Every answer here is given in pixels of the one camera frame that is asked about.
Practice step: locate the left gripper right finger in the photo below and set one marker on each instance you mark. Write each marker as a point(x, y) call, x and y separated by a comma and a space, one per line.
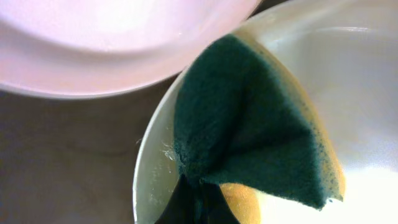
point(215, 209)

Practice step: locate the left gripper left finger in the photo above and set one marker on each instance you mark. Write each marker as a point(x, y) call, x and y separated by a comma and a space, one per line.
point(182, 206)

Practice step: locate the green and yellow sponge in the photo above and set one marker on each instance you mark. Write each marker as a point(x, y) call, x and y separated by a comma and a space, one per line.
point(241, 118)

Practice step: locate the cream white plate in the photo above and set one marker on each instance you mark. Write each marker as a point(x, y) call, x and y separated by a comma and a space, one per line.
point(344, 53)

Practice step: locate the pinkish white plate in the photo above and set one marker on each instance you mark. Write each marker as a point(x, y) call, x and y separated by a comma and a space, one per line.
point(95, 48)

